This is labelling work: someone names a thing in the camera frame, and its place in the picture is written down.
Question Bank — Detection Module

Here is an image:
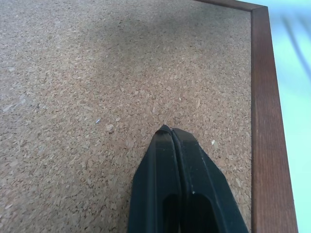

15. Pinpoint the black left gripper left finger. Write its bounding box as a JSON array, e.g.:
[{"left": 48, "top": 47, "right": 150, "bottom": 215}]
[{"left": 126, "top": 124, "right": 189, "bottom": 233}]

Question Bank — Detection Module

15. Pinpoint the cork board with wooden frame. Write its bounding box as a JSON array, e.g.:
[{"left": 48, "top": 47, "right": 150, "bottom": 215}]
[{"left": 0, "top": 0, "right": 298, "bottom": 233}]

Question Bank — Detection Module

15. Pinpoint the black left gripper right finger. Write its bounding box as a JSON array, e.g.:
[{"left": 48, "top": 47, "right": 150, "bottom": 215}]
[{"left": 171, "top": 128, "right": 249, "bottom": 233}]

